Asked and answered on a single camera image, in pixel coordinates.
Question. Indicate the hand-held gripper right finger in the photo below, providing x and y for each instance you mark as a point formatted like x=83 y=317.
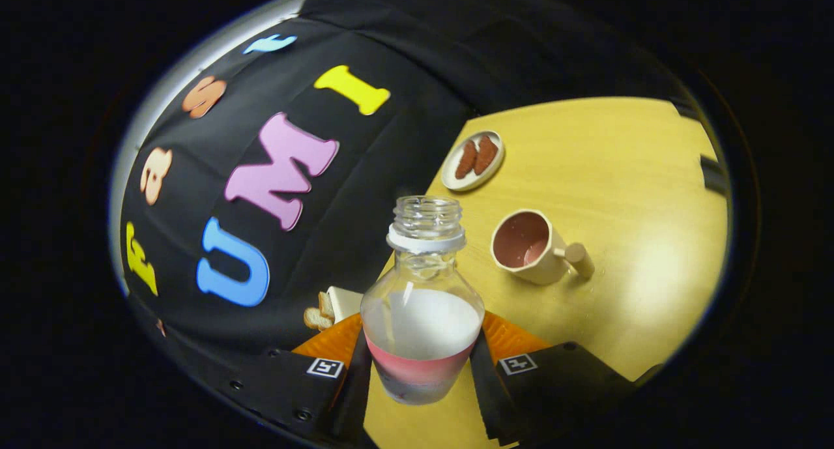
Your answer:
x=487 y=387

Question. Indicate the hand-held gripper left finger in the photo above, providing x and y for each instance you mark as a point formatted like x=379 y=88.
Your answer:
x=352 y=390

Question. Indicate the clear plastic juice bottle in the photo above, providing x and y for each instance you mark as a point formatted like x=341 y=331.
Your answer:
x=420 y=325

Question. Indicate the beige cup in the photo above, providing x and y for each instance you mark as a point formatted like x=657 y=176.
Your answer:
x=547 y=266

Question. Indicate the toasted bread slice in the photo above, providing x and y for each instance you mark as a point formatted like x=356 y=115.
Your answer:
x=316 y=318
x=326 y=304

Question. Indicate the white toaster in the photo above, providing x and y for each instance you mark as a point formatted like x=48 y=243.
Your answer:
x=344 y=302

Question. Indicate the white oval plate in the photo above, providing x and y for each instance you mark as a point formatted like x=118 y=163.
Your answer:
x=456 y=183

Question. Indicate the red sausage piece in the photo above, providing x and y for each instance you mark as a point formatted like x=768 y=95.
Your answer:
x=486 y=154
x=466 y=160

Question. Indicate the wooden table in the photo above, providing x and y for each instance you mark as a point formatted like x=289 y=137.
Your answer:
x=619 y=195

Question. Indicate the black backdrop cloth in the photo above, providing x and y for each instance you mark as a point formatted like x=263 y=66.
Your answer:
x=391 y=156

